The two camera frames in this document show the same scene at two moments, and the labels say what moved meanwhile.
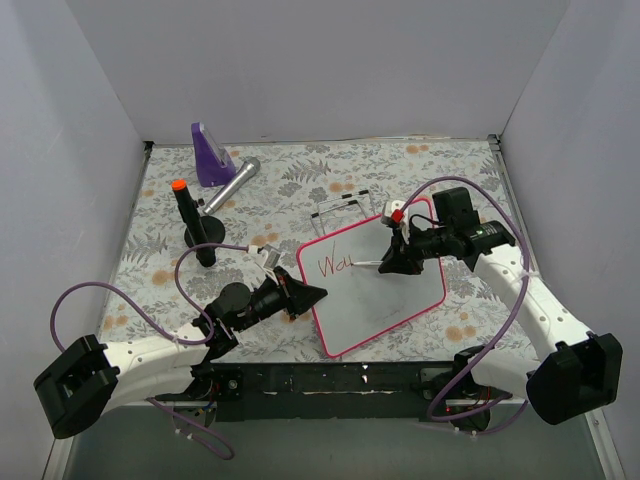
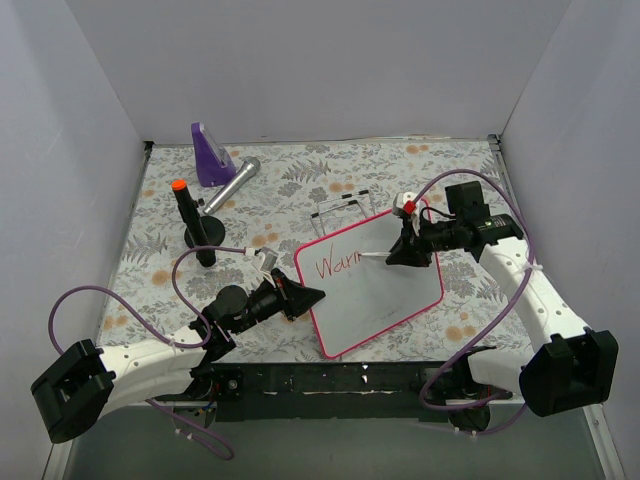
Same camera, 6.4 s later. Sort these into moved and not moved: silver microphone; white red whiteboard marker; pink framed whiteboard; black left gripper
Moved: white red whiteboard marker
Not moved: black left gripper; silver microphone; pink framed whiteboard
